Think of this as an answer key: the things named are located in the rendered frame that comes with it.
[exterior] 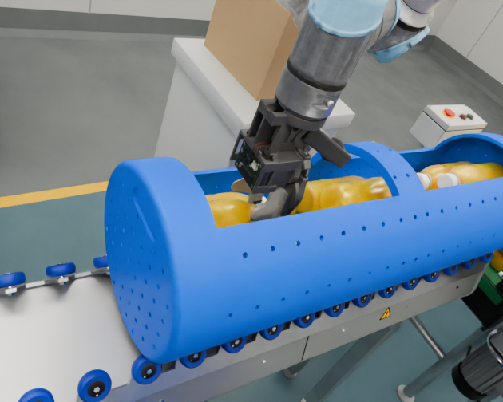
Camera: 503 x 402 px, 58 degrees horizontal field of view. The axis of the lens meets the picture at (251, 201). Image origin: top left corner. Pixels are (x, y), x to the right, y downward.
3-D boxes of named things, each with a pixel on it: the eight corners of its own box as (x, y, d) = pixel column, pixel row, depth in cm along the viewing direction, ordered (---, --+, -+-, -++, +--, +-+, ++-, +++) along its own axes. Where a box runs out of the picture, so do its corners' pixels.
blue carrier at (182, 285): (96, 250, 80) (114, 117, 62) (413, 194, 128) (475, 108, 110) (151, 401, 65) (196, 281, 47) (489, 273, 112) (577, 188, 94)
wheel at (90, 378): (74, 373, 62) (77, 380, 60) (107, 363, 64) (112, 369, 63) (77, 403, 63) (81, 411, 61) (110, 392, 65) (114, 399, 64)
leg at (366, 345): (298, 400, 176) (378, 313, 135) (309, 395, 179) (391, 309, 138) (305, 415, 173) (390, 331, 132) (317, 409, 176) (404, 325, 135)
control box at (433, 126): (408, 131, 142) (427, 104, 136) (446, 128, 153) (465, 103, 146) (429, 152, 137) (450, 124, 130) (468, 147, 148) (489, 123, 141)
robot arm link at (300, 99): (322, 58, 58) (360, 95, 53) (308, 88, 61) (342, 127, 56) (274, 55, 54) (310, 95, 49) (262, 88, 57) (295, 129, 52)
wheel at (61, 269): (46, 266, 71) (49, 278, 71) (77, 260, 73) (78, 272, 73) (42, 266, 74) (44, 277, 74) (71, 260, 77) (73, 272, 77)
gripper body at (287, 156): (227, 161, 63) (254, 87, 56) (276, 156, 68) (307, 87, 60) (251, 199, 59) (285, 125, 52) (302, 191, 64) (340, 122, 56)
